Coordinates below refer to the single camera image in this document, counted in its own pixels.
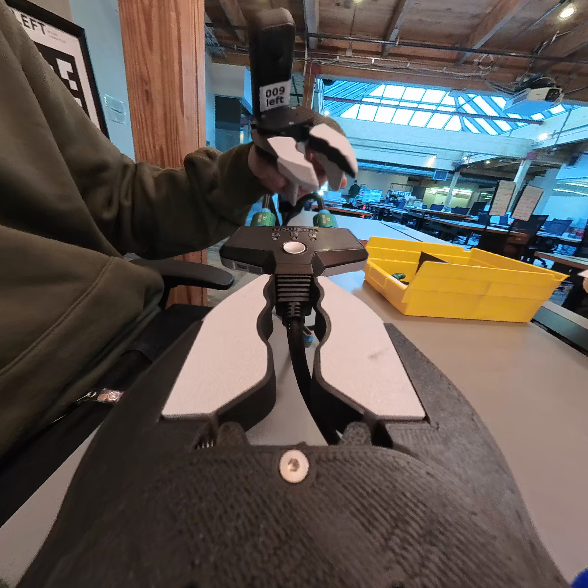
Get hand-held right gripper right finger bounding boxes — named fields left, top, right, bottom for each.
left=309, top=276, right=428, bottom=437

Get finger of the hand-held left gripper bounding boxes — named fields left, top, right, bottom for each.
left=305, top=123, right=360, bottom=191
left=266, top=135, right=322, bottom=207

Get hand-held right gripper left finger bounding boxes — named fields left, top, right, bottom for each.
left=162, top=275, right=277, bottom=432

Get green plug cable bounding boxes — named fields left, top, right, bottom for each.
left=250, top=193, right=281, bottom=228
left=294, top=193, right=338, bottom=229

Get thick black cable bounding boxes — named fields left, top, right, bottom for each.
left=287, top=317, right=341, bottom=444

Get black video switch box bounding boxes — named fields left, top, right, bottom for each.
left=220, top=225, right=369, bottom=318

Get yellow plastic bin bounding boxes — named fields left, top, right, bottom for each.
left=364, top=236, right=569, bottom=323

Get person's left forearm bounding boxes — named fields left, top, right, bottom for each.
left=83, top=142, right=272, bottom=258

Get grey desk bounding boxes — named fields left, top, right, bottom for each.
left=0, top=215, right=588, bottom=588

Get person's left hand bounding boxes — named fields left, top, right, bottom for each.
left=247, top=143, right=290, bottom=197

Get wooden pillar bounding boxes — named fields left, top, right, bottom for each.
left=119, top=0, right=207, bottom=306

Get black bin divider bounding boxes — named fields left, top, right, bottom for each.
left=416, top=252, right=460, bottom=276

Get background office workstations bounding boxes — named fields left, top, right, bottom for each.
left=322, top=181, right=588, bottom=276

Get white flip chart sheet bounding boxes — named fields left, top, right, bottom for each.
left=512, top=185, right=544, bottom=221
left=489, top=180, right=515, bottom=217

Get person's green hoodie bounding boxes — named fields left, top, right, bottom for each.
left=0, top=0, right=166, bottom=460

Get ceiling projector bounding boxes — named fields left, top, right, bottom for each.
left=503, top=76, right=566, bottom=115

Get framed tag poster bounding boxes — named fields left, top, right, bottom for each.
left=0, top=0, right=110, bottom=138

